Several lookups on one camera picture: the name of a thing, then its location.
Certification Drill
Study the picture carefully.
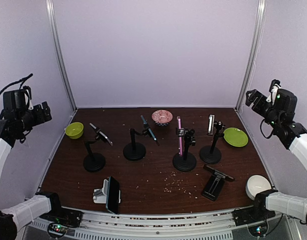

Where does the front aluminium rail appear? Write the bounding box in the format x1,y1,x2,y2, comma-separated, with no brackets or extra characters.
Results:
18,207,302,240

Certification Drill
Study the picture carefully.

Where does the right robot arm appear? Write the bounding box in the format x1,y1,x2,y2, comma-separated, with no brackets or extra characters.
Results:
245,84,307,225

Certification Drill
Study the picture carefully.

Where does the red patterned bowl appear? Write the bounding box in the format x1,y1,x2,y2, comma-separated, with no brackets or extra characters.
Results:
151,109,173,127

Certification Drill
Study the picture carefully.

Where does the black gooseneck stand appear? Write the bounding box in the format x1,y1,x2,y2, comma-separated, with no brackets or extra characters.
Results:
199,121,225,164
83,137,106,173

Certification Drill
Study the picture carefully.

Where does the aluminium frame post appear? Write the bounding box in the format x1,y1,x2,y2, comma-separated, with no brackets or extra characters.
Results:
45,0,78,112
235,0,267,113

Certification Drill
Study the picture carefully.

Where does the green bowl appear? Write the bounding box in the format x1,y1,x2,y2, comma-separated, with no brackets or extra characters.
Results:
65,122,84,140

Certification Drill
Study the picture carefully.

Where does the silver smartphone on right stand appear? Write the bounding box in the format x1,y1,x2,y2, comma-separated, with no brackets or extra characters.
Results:
207,114,215,136

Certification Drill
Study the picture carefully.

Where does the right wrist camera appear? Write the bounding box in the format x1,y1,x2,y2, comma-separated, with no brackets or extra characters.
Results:
266,79,281,105

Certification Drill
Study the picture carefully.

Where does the right aluminium frame post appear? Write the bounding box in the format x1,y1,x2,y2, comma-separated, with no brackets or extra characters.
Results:
235,0,267,113

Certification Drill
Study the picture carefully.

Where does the pink smartphone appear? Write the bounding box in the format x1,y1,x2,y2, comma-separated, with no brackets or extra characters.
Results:
177,116,183,157

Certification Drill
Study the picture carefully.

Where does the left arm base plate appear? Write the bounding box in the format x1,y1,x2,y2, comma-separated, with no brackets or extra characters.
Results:
40,207,83,228

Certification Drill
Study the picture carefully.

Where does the left aluminium frame post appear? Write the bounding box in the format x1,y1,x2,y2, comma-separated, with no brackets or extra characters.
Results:
45,0,78,112

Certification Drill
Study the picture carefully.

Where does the black left gooseneck stand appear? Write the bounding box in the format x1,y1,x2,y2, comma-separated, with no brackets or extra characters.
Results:
83,137,106,173

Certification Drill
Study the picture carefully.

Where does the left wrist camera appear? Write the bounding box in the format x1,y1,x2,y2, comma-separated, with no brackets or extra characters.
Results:
19,85,34,110

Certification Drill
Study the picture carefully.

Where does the teal smartphone on stand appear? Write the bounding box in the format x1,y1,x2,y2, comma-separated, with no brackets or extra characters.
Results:
140,115,160,146

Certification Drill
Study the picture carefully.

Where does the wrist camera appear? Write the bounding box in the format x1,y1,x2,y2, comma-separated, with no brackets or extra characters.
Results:
19,85,34,110
266,79,281,105

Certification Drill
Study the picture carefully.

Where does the white bowl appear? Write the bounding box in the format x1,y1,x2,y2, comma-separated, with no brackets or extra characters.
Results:
245,175,272,201

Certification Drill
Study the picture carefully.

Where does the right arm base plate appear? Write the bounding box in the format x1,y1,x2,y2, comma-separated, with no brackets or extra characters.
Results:
232,206,276,227

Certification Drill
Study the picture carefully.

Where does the blue smartphone on white stand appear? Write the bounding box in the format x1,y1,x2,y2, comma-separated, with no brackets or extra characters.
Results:
105,176,120,215

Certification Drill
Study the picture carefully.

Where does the black stand with pink phone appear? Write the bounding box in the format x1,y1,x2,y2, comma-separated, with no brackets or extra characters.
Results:
172,128,197,172

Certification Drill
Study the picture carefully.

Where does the green plate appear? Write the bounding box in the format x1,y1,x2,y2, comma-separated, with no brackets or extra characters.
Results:
223,127,249,148

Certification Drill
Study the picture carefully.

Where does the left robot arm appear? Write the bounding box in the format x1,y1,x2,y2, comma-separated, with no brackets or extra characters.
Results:
0,74,66,240

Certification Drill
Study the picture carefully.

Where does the black right gooseneck stand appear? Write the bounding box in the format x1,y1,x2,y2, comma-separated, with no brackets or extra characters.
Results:
199,121,225,164

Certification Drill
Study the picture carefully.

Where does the black stand with teal phone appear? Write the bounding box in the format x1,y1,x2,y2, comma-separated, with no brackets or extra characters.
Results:
123,128,146,162

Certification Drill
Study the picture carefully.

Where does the white folding phone stand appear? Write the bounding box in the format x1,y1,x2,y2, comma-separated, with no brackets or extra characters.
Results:
93,179,121,204

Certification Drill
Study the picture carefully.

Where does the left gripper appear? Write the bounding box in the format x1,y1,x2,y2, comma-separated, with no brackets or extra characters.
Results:
16,101,52,131

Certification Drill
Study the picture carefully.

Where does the grey smartphone on left stand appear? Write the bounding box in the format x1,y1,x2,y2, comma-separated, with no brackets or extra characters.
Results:
89,123,113,146

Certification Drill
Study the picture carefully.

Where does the black folding phone stand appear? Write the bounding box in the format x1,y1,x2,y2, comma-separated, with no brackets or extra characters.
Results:
201,164,235,202

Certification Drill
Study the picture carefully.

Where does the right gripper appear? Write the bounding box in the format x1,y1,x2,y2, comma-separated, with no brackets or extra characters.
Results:
245,89,282,129

